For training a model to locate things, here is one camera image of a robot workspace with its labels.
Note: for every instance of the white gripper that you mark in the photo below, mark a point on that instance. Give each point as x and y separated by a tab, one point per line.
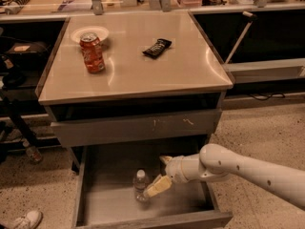
173	169

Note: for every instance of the clear plastic water bottle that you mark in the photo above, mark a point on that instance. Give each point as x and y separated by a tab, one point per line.
140	183

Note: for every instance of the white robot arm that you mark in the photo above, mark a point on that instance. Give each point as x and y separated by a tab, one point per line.
215	162

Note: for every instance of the closed grey top drawer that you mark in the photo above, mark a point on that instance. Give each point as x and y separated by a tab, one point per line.
135	127

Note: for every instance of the open grey middle drawer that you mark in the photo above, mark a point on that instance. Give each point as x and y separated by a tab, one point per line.
106	198

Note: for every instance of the grey drawer cabinet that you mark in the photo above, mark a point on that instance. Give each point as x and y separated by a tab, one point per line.
185	77

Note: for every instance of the bottle on floor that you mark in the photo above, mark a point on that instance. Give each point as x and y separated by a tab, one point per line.
32	152

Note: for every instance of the black snack bar wrapper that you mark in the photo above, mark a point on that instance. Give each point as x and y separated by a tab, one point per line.
157	48

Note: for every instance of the white sneaker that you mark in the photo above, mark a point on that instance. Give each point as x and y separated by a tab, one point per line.
31	220

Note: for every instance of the orange soda can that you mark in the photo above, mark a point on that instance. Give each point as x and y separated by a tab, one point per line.
92	52

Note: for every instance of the white paper plate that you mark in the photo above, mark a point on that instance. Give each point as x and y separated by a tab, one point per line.
101	32

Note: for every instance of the black tripod leg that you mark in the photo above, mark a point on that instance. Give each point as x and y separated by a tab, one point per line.
18	121

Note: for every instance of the white pole with black tip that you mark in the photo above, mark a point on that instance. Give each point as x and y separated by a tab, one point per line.
245	23

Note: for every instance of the black bag on shelf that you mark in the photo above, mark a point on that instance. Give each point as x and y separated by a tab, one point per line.
29	56

